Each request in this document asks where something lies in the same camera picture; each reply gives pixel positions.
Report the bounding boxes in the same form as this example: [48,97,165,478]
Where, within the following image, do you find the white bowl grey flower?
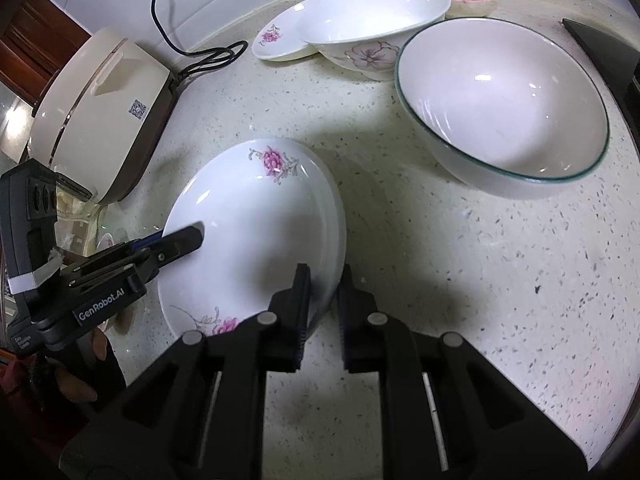
[298,0,451,81]

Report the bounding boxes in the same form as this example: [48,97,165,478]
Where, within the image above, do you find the person's left hand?
[55,326,126,403]

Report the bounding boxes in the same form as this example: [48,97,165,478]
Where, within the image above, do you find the black gas stove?
[562,18,640,151]

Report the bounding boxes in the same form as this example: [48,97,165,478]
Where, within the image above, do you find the cream electric rice cooker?
[28,27,178,204]

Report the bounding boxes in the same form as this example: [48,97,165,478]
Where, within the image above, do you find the far white floral plate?
[250,1,318,62]

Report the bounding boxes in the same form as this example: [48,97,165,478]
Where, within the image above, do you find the large white green-rimmed bowl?
[395,18,611,200]

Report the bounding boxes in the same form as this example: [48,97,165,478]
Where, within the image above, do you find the black power cable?
[130,0,250,86]

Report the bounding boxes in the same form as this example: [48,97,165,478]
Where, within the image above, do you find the white plate pink flowers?
[156,138,346,336]

